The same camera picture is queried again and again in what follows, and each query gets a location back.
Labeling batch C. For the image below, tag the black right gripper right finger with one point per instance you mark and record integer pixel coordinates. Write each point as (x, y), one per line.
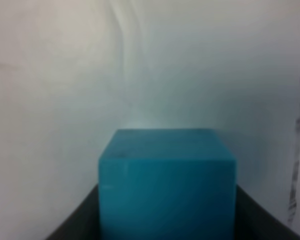
(253, 222)

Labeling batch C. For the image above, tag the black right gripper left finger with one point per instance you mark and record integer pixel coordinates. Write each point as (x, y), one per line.
(83, 223)

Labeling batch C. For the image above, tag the blue block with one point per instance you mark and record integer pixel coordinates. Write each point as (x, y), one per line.
(167, 184)

